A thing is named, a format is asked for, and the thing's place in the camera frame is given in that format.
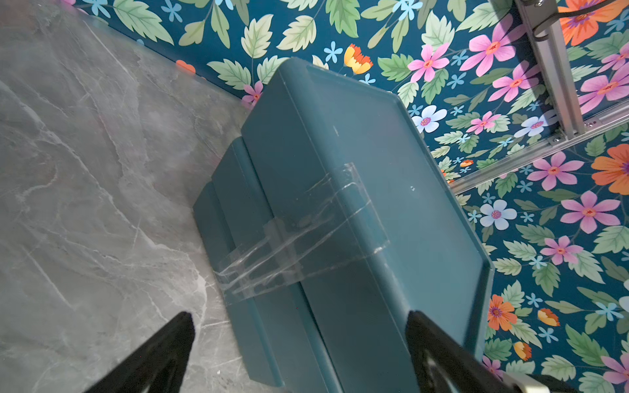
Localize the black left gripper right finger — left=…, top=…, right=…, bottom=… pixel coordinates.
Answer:
left=406, top=311, right=513, bottom=392

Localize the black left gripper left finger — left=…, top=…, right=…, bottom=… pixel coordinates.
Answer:
left=86, top=311, right=196, bottom=393

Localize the teal drawer cabinet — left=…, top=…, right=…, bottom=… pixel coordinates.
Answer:
left=193, top=58, right=493, bottom=392

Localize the clear adhesive tape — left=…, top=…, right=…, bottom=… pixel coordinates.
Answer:
left=216, top=163, right=390, bottom=305

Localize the aluminium frame corner post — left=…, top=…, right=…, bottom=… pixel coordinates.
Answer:
left=515, top=1, right=585, bottom=140

